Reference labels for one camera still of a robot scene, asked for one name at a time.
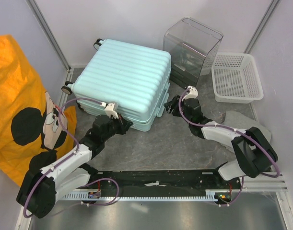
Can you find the white slotted cable duct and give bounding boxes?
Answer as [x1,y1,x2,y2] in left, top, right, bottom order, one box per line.
[61,190,226,202]

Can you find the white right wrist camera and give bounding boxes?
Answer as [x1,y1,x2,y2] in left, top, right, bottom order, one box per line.
[182,86,199,100]

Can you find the white perforated plastic basket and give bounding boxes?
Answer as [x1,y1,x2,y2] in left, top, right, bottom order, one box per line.
[211,52,264,104]

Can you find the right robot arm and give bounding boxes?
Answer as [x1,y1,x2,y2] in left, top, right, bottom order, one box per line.
[164,95,280,189]

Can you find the light blue hard suitcase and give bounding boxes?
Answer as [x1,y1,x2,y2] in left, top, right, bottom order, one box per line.
[61,39,171,132]

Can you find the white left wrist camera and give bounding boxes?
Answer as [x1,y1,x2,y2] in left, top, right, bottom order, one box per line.
[100,102,119,119]

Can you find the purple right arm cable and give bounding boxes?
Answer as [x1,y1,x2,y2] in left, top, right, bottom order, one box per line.
[178,88,281,178]

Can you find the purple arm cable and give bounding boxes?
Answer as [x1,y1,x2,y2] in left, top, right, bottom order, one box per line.
[23,97,106,219]
[178,88,281,178]

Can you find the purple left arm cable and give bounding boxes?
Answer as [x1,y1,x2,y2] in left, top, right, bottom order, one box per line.
[23,97,106,219]

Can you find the grey folded cloth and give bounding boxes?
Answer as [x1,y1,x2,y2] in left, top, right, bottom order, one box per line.
[222,111,272,142]

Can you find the aluminium frame post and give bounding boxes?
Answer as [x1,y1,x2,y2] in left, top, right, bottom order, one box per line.
[244,0,281,54]
[26,0,71,72]

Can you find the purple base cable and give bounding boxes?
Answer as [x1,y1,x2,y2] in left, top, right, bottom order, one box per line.
[50,178,120,215]
[214,177,245,208]

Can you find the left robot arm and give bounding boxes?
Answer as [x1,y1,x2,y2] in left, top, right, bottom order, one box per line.
[16,115,133,218]

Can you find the orange cartoon mouse bag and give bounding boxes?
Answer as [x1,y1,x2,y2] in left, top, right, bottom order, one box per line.
[0,35,77,185]

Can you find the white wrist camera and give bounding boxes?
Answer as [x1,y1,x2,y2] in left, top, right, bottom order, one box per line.
[182,86,199,100]
[100,102,119,119]

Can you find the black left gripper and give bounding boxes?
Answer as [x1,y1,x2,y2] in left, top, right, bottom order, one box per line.
[102,112,131,141]

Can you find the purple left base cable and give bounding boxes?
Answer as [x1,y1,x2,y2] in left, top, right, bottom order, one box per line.
[50,178,120,215]

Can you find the aluminium frame post right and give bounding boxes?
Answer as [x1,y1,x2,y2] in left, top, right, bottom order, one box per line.
[244,0,281,54]

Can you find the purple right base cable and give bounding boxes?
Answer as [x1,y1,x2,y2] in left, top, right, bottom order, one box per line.
[214,177,245,208]

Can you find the clear smoky plastic container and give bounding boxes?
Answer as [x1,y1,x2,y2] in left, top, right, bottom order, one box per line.
[163,17,223,88]

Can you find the aluminium frame post left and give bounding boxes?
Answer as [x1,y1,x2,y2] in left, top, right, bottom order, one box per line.
[26,0,71,72]

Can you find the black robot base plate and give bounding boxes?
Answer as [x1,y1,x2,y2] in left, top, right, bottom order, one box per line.
[84,169,243,206]

